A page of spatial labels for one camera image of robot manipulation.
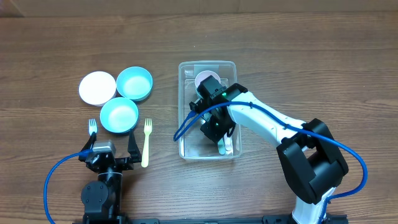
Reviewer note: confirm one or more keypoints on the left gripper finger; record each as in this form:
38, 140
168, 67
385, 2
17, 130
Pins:
88, 145
133, 149

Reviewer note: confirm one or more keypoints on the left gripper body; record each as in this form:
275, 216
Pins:
124, 164

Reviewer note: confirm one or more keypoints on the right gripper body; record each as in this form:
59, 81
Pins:
217, 125

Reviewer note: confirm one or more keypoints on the white plastic spoon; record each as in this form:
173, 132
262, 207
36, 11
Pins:
228, 143

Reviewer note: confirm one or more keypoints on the pale green fork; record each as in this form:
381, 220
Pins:
221, 147

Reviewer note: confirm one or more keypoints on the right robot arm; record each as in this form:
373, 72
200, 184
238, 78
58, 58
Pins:
313, 167

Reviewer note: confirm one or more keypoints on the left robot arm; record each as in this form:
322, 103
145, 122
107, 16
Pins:
102, 198

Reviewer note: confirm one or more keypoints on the clear plastic container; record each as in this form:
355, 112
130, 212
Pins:
194, 144

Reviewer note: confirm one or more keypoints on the white fork left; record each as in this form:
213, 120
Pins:
92, 126

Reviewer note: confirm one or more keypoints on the yellow plastic fork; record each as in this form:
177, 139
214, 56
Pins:
147, 132

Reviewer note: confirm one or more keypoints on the teal bowl lower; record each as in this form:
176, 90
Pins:
119, 115

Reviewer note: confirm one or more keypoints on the teal bowl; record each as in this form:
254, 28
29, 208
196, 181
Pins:
119, 115
134, 83

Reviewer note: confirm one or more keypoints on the white bowl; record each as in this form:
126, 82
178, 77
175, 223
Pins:
97, 88

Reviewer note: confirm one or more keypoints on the teal bowl upper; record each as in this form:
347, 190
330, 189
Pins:
134, 83

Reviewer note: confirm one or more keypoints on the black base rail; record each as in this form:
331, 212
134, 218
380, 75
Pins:
267, 219

